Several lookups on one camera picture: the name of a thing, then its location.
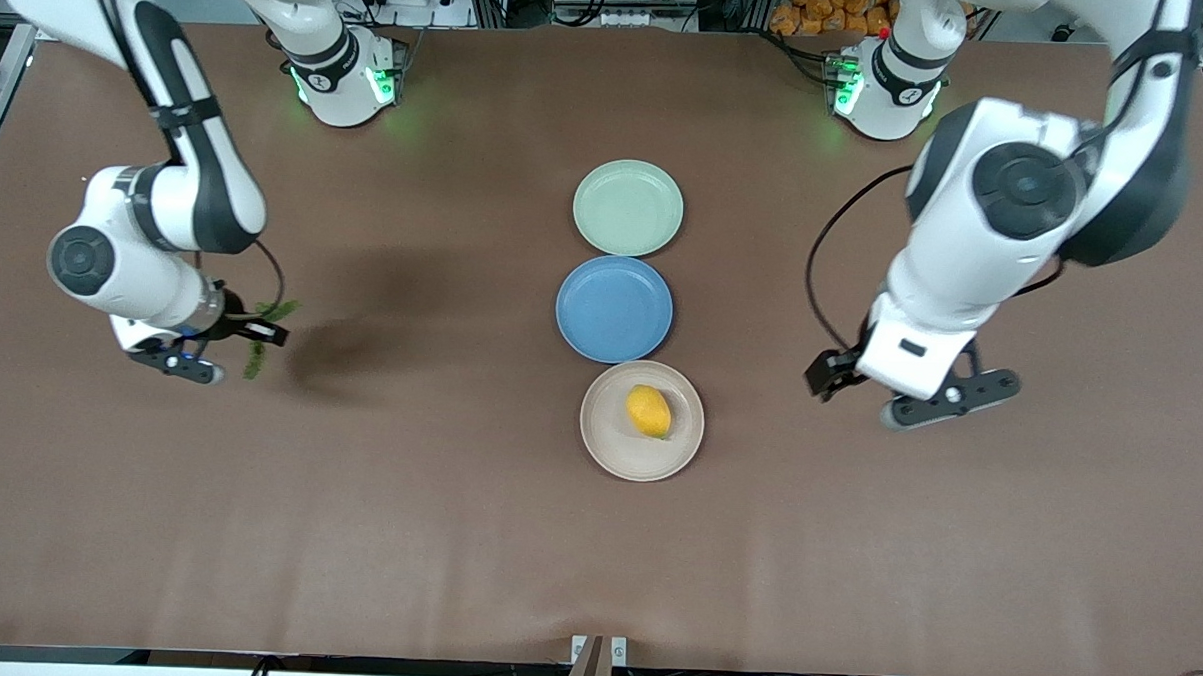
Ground green lettuce leaf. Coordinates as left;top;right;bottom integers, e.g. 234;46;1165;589
243;299;301;381

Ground yellow lemon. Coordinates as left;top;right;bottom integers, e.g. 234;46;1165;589
625;384;674;441

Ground blue round plate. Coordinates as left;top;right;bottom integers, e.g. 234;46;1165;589
554;253;676;366

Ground beige round plate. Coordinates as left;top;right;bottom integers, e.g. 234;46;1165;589
578;357;708;485

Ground brown table cover sheet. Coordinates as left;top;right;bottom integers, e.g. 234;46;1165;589
0;2;1203;676

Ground pale green round plate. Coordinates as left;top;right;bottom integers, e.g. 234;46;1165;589
570;157;687;260

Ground bag of orange fruits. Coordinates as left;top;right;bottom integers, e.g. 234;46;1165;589
769;0;899;41

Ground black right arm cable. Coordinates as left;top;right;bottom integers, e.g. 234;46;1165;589
250;240;289;314

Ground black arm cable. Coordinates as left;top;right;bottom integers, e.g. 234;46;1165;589
803;162;915;356
250;240;289;314

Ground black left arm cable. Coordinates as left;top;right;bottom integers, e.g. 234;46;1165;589
803;162;915;356

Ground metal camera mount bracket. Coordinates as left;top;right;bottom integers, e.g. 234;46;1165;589
570;634;628;676

